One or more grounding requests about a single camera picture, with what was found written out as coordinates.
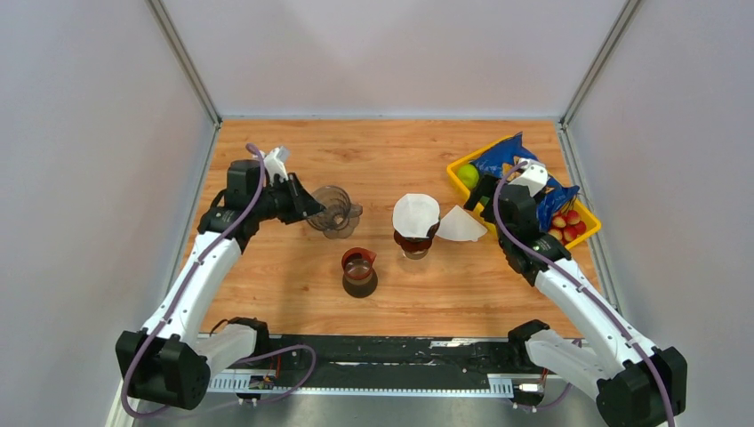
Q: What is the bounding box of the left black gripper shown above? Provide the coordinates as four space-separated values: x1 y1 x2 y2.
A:
252 173 327 225

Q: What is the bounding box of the grey smoky coffee dripper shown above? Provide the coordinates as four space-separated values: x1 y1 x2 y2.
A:
307 185 363 239

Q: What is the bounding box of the amber coffee dripper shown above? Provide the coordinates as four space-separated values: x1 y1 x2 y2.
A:
393 222 440 251

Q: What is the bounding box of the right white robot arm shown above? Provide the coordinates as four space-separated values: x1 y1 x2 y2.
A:
466 174 687 426

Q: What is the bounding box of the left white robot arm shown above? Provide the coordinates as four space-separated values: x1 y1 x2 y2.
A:
116 154 324 418

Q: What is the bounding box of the green lime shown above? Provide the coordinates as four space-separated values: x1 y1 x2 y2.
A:
456 163 480 190

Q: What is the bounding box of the blue chips bag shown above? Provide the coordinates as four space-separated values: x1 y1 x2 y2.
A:
470 133 581 231

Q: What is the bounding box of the red strawberries cluster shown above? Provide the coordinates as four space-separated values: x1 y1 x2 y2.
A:
548 209 588 245

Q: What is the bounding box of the brown glass carafe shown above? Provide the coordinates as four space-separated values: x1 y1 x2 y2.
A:
341 247 379 298

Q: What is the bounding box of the clear glass server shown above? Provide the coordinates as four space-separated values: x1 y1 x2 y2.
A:
403 248 429 260

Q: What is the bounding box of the yellow plastic tray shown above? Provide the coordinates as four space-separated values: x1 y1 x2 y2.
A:
445 141 602 250

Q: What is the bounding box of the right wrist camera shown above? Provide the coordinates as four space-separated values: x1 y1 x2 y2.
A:
508 158 549 197

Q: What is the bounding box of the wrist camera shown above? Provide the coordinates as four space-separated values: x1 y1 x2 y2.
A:
508 158 549 197
263 146 291 185

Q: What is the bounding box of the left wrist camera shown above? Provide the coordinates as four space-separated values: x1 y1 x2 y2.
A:
263 146 291 185

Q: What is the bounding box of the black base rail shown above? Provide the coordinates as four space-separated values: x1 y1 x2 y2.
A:
210 334 543 394

